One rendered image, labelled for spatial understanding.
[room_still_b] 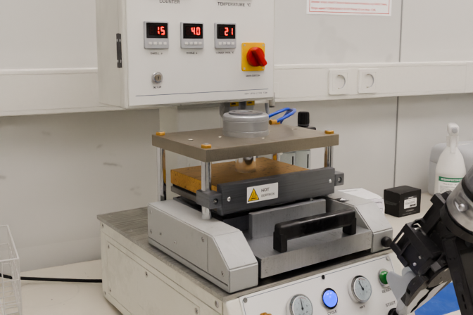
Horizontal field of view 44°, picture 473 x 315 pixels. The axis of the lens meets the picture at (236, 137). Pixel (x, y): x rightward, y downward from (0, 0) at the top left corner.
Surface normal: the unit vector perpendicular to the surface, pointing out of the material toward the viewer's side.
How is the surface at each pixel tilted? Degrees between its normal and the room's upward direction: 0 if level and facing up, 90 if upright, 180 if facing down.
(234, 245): 41
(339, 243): 90
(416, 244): 90
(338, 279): 65
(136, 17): 90
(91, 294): 0
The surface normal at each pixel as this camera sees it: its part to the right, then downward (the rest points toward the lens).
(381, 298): 0.51, -0.30
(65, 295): 0.00, -0.99
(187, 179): -0.83, 0.09
